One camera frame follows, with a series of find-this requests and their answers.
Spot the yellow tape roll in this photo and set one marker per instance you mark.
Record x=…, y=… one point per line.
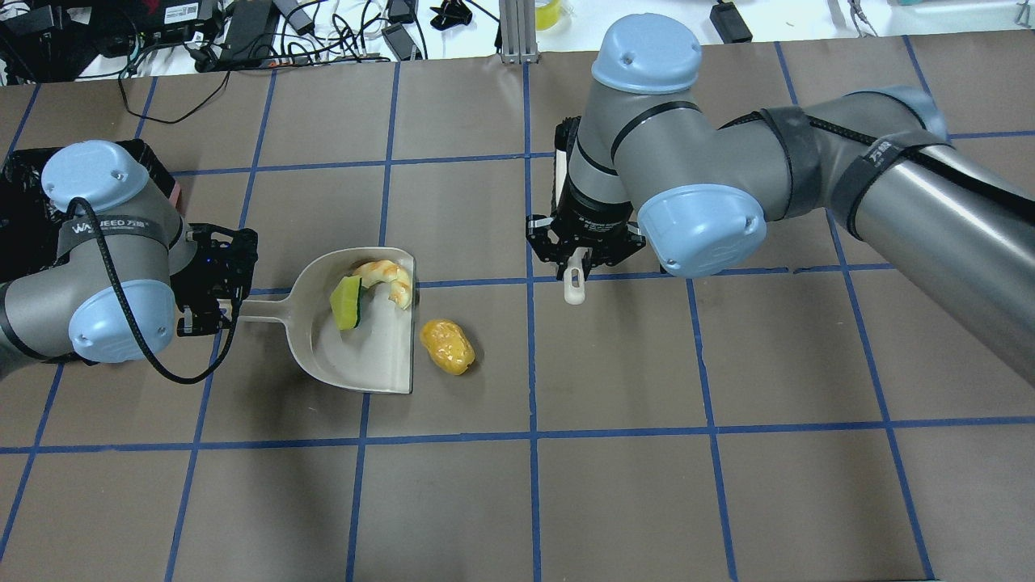
x=547, y=13

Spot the croissant bread toy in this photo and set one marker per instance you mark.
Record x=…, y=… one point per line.
x=392, y=274

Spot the yellow potato toy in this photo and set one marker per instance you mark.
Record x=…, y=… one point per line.
x=448, y=346

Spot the black power adapter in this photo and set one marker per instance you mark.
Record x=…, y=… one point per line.
x=248, y=25

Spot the aluminium frame post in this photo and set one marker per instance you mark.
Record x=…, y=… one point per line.
x=518, y=33

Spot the yellow green sponge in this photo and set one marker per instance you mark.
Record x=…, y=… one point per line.
x=345, y=302

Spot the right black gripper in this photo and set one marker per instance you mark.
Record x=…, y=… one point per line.
x=589, y=215

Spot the beige plastic dustpan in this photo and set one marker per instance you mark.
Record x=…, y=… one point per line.
x=374, y=357

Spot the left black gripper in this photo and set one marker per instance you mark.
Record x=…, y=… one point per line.
x=196, y=288

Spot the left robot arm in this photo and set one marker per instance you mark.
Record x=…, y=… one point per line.
x=128, y=321

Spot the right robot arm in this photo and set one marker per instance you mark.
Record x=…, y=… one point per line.
x=645, y=168

